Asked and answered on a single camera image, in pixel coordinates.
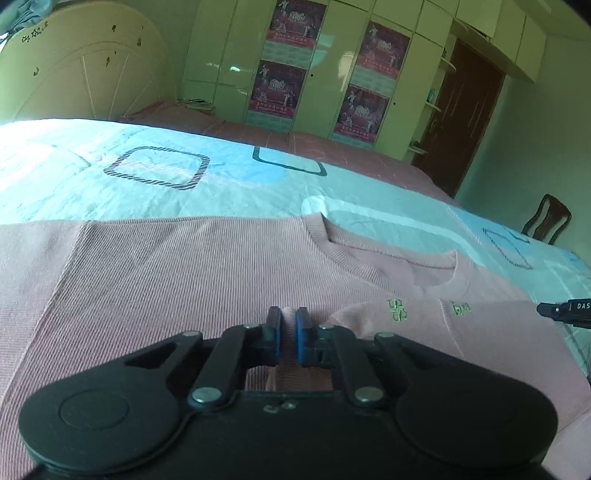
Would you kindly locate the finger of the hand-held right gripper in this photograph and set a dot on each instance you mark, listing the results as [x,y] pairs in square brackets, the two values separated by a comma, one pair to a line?
[547,309]

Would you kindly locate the pink knit sweater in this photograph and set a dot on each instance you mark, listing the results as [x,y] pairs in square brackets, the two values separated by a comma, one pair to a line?
[184,277]

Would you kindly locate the corner shelf unit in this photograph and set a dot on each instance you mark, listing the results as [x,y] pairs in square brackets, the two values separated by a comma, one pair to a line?
[431,104]

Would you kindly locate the grey curtain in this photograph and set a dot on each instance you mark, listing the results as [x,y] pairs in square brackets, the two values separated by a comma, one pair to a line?
[21,16]

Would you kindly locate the stack of books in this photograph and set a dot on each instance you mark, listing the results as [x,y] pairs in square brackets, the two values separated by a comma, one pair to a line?
[196,104]

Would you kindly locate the light blue patterned bedsheet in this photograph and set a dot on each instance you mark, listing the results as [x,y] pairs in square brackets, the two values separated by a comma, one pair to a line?
[231,184]

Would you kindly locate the pale green wardrobe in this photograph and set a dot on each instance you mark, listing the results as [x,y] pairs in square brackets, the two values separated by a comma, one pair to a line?
[231,55]

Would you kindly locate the dark brown wooden door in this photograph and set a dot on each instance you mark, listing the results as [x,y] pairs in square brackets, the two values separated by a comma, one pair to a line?
[461,115]

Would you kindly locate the cream bed headboard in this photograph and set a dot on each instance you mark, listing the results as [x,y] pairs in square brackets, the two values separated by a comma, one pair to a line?
[78,69]

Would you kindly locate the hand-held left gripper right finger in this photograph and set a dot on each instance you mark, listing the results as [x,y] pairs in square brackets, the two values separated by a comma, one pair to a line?
[302,336]

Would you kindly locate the reddish pink bed cover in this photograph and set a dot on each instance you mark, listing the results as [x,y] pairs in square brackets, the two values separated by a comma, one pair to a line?
[351,154]

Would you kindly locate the dark wooden chair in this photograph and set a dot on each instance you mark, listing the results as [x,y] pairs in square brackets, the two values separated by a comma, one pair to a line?
[547,221]

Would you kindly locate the pale overhead wall cabinets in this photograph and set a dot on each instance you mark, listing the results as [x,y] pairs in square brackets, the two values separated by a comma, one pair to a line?
[503,32]

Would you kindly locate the pink printed wardrobe poster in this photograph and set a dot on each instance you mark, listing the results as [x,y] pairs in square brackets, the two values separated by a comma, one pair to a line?
[296,21]
[278,90]
[361,113]
[384,48]

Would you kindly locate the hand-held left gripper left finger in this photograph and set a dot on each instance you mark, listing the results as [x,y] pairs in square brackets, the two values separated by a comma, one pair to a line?
[275,334]

